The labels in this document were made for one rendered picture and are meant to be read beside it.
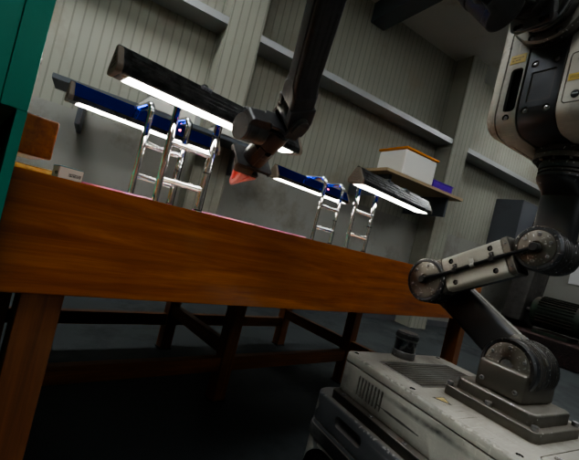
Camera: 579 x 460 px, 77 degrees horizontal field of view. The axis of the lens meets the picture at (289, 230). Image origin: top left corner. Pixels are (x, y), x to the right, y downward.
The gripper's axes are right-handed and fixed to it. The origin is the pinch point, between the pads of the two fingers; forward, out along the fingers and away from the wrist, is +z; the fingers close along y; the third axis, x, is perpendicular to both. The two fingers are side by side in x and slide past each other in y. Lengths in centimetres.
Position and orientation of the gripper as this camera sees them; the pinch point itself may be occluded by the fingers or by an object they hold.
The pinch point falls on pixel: (232, 181)
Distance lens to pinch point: 95.3
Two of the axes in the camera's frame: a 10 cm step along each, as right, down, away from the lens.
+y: -7.3, -1.7, -6.6
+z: -6.4, 5.0, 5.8
